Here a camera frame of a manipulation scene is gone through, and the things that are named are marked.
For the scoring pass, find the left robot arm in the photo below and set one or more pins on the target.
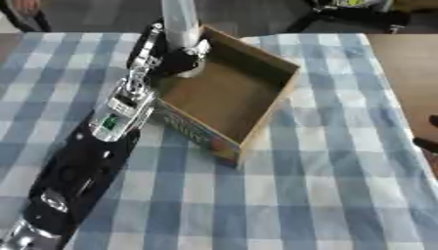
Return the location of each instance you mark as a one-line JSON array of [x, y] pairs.
[[91, 153]]

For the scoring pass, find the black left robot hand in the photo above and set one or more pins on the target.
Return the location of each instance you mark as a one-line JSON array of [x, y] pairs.
[[165, 60]]

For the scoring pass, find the black tripod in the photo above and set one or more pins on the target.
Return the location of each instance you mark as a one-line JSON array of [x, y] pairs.
[[353, 16]]

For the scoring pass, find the clear plastic bottle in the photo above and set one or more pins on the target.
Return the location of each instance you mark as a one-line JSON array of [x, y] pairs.
[[181, 26]]

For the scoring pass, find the person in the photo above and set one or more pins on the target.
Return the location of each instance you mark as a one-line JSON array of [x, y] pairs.
[[26, 11]]

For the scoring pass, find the tan cardboard box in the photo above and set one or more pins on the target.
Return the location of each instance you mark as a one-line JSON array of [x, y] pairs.
[[225, 94]]

